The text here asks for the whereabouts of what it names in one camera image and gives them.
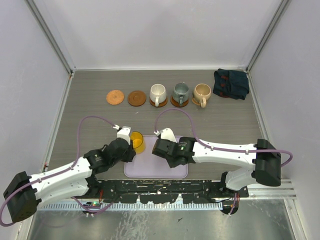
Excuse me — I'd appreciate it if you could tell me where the aluminium frame post right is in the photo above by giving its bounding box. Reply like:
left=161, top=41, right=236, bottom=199
left=245, top=0, right=291, bottom=72

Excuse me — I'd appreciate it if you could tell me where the lavender plastic tray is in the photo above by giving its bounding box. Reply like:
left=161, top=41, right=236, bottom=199
left=123, top=135, right=189, bottom=179

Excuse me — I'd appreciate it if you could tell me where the beige ceramic mug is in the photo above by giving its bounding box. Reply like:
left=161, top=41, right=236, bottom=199
left=192, top=83, right=212, bottom=108

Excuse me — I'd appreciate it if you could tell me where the aluminium frame post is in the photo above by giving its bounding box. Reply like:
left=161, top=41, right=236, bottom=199
left=24, top=0, right=76, bottom=75
left=245, top=0, right=291, bottom=72

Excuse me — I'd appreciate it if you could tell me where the aluminium frame post left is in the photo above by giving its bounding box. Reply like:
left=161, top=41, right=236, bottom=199
left=24, top=0, right=76, bottom=75

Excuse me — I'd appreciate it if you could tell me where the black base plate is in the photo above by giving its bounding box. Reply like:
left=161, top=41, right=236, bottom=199
left=82, top=179, right=235, bottom=204

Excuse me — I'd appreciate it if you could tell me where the yellow glass mug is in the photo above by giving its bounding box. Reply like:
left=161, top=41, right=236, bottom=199
left=130, top=131, right=146, bottom=154

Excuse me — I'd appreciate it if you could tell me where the white ceramic mug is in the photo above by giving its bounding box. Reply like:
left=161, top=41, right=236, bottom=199
left=149, top=83, right=167, bottom=106

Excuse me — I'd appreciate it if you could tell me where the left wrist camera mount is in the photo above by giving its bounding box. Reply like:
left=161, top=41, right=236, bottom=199
left=112, top=124, right=131, bottom=145

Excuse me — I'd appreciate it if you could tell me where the white slotted cable duct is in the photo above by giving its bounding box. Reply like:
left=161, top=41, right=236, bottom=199
left=40, top=199, right=223, bottom=211

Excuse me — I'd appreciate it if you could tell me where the grey-green ceramic mug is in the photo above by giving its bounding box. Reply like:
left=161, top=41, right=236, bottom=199
left=171, top=82, right=189, bottom=105

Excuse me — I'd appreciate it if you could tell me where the dark wooden coaster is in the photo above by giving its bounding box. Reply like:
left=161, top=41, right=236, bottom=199
left=127, top=90, right=147, bottom=107
left=149, top=97, right=168, bottom=108
left=170, top=96, right=189, bottom=108

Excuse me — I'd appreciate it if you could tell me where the aluminium frame rail front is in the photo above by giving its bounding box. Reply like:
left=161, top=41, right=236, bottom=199
left=23, top=178, right=297, bottom=201

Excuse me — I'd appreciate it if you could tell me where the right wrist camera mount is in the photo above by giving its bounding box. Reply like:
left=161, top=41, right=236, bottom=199
left=153, top=128, right=177, bottom=143

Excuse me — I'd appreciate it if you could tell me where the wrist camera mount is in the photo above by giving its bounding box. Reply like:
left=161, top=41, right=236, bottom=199
left=153, top=128, right=177, bottom=143
left=112, top=124, right=131, bottom=145

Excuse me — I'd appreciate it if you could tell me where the dark blue folded cloth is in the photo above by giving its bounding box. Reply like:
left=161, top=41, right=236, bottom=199
left=212, top=68, right=250, bottom=100

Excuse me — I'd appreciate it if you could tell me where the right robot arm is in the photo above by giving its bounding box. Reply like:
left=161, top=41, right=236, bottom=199
left=152, top=137, right=281, bottom=197

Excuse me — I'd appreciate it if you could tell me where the light cork coaster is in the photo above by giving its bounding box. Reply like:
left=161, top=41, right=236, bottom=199
left=192, top=97, right=201, bottom=106
left=106, top=89, right=125, bottom=106

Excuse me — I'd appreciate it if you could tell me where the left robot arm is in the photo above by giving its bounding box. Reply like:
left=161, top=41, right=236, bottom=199
left=1, top=137, right=136, bottom=224

